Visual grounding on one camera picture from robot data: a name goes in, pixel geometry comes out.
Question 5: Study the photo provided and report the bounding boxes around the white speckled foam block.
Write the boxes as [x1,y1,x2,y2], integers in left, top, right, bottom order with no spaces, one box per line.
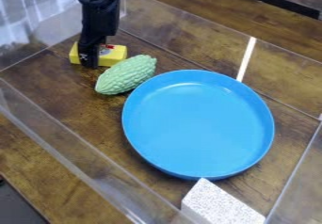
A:
[182,178,266,224]

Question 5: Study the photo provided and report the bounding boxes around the clear acrylic enclosure wall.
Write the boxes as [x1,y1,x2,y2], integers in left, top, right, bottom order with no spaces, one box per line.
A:
[0,0,322,224]

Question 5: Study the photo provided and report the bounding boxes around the yellow butter block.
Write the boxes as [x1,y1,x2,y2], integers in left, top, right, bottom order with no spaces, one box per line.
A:
[70,42,127,67]

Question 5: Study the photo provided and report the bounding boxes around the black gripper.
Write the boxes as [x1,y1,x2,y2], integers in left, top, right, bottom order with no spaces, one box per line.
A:
[78,0,119,69]

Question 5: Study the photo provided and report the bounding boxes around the green bitter gourd toy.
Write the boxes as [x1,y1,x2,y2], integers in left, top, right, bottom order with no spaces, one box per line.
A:
[95,55,158,95]

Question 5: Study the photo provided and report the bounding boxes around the blue round tray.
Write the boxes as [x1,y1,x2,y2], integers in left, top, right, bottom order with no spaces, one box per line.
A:
[122,70,276,180]

